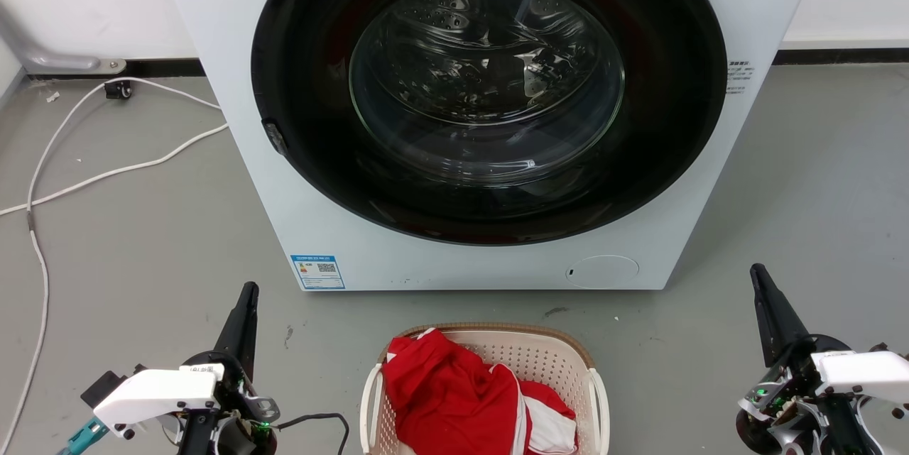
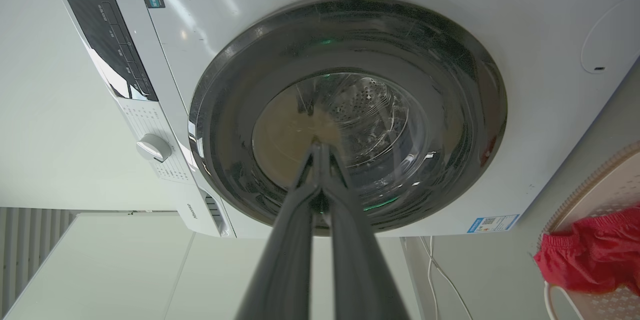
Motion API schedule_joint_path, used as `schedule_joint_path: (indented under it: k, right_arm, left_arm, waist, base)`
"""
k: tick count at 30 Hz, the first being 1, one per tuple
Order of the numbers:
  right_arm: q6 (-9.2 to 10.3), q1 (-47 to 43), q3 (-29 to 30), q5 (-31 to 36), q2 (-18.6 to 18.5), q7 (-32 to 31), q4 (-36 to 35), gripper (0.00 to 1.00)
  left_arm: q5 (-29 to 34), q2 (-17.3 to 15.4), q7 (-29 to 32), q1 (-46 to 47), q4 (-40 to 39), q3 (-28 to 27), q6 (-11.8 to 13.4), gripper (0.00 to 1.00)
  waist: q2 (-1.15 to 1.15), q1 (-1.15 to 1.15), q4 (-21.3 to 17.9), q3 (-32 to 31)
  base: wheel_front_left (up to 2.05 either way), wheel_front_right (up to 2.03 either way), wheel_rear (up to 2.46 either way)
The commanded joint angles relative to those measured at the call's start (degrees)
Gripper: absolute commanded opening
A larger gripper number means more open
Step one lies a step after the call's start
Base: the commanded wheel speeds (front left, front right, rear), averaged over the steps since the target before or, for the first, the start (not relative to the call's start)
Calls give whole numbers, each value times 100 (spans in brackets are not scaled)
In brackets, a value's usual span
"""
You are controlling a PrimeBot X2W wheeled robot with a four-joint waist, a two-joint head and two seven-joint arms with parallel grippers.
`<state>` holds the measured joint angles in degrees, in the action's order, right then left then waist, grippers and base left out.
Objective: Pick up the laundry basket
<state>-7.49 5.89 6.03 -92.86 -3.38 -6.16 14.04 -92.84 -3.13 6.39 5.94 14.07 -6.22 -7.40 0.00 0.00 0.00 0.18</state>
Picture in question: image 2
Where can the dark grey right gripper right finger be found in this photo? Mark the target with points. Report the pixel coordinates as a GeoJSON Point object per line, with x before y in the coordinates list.
{"type": "Point", "coordinates": [357, 265]}

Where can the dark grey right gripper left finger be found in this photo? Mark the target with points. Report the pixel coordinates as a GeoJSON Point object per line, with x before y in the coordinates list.
{"type": "Point", "coordinates": [280, 265]}

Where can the beige perforated laundry basket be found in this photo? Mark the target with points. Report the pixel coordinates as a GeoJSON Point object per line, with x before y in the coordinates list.
{"type": "Point", "coordinates": [607, 195]}

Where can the blue energy label sticker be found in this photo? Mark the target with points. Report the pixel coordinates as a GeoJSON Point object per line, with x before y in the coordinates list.
{"type": "Point", "coordinates": [493, 223]}

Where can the white cabinet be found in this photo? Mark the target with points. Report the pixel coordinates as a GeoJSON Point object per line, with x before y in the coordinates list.
{"type": "Point", "coordinates": [125, 270]}

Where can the silver washing machine dial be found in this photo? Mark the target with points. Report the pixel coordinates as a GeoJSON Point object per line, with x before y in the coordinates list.
{"type": "Point", "coordinates": [153, 148]}

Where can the dark round washing machine door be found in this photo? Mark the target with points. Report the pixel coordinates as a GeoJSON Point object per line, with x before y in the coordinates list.
{"type": "Point", "coordinates": [440, 110]}

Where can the white front-load washing machine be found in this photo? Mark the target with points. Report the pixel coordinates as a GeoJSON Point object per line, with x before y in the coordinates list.
{"type": "Point", "coordinates": [525, 100]}

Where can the red garment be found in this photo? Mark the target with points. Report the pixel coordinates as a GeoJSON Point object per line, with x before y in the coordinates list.
{"type": "Point", "coordinates": [592, 255]}

